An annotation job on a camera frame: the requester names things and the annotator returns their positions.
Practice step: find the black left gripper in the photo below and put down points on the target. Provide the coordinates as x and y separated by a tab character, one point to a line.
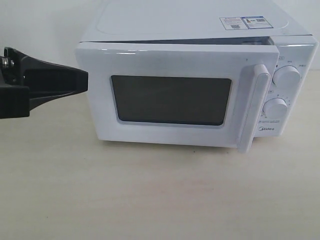
27	83

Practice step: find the white microwave door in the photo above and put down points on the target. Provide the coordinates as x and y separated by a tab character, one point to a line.
177	94

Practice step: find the white Midea microwave oven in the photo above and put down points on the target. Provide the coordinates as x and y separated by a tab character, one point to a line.
197	22

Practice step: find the blue white label sticker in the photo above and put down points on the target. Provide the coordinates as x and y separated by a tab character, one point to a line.
245	23

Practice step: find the lower white timer knob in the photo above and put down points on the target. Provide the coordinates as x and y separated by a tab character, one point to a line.
275	108

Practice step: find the upper white power knob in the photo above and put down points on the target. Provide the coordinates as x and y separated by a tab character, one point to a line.
286	76

